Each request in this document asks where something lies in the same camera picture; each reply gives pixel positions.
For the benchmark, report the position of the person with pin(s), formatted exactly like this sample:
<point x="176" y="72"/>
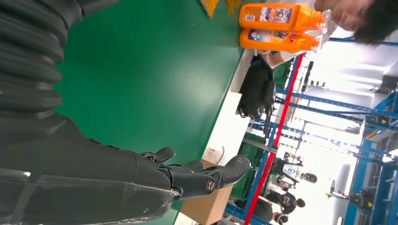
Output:
<point x="264" y="211"/>
<point x="357" y="15"/>
<point x="286" y="200"/>

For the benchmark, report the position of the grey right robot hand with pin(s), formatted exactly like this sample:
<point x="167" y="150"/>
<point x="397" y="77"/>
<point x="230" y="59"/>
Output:
<point x="77" y="180"/>

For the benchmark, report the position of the black white humanoid robot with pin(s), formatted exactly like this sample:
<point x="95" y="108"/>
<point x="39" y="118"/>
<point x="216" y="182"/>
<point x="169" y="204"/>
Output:
<point x="293" y="170"/>

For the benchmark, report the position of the black carry bag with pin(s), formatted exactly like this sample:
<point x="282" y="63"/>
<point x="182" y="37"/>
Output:
<point x="255" y="90"/>

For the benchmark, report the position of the brown cardboard box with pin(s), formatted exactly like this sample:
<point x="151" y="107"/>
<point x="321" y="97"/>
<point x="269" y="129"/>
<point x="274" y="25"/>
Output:
<point x="205" y="208"/>

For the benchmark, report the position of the blue metal shelving rack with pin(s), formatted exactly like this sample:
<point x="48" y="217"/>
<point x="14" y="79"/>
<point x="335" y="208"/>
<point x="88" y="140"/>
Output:
<point x="362" y="161"/>

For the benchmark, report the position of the green plastic crate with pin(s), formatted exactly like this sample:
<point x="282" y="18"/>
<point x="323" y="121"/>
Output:
<point x="281" y="76"/>
<point x="248" y="149"/>

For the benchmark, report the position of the red metal pole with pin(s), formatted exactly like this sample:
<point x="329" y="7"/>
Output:
<point x="279" y="124"/>

